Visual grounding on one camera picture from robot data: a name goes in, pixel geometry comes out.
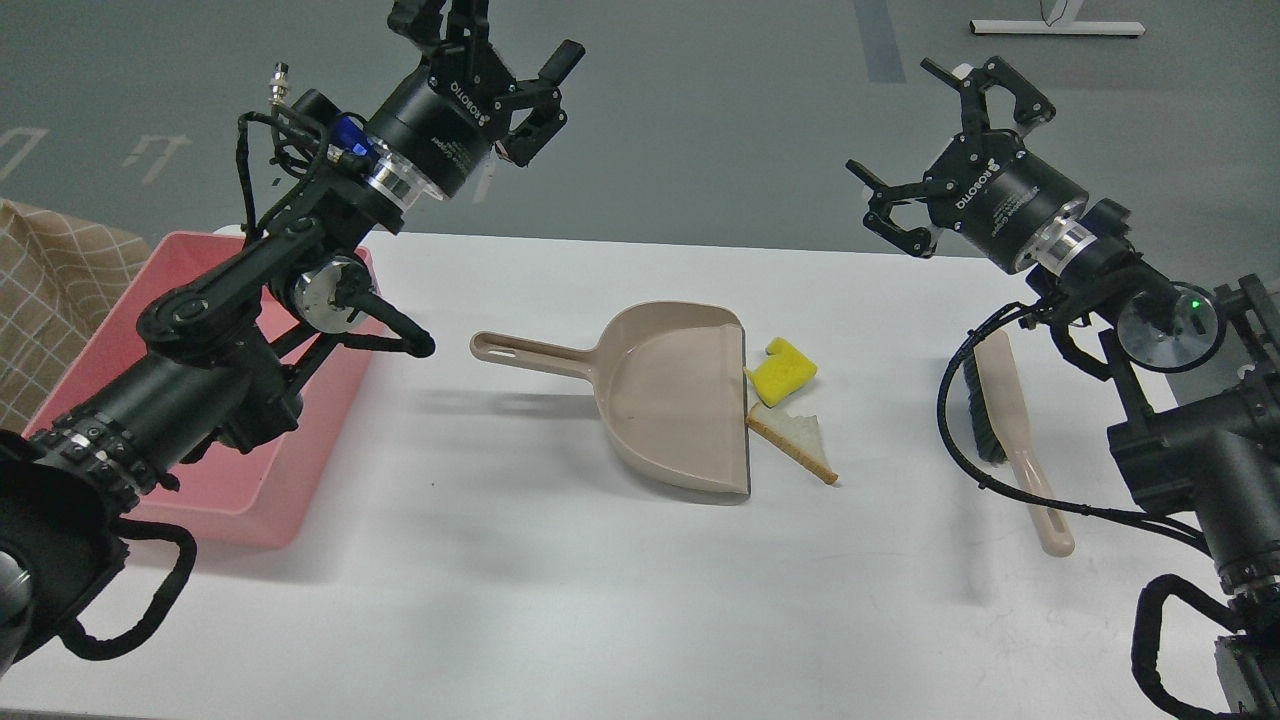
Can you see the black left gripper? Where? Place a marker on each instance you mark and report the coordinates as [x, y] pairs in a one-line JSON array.
[[446, 115]]

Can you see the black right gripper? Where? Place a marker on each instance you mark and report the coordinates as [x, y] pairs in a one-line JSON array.
[[1005, 205]]

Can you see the beige hand brush black bristles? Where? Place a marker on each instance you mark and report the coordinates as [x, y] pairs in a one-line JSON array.
[[993, 379]]

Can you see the yellow sponge piece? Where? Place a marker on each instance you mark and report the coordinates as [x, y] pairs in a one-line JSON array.
[[782, 373]]

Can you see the white bread slice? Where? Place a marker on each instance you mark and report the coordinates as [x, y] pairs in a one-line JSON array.
[[797, 436]]

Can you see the beige plastic dustpan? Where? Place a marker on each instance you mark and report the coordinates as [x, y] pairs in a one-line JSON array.
[[668, 380]]

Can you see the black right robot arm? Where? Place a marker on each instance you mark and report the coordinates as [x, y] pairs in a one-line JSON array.
[[1195, 371]]

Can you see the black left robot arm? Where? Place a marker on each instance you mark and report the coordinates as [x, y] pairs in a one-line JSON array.
[[227, 355]]

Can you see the pink plastic bin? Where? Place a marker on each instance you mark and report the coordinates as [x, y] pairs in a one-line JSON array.
[[258, 499]]

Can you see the white table leg base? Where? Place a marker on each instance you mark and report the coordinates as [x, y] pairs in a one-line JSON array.
[[1062, 19]]

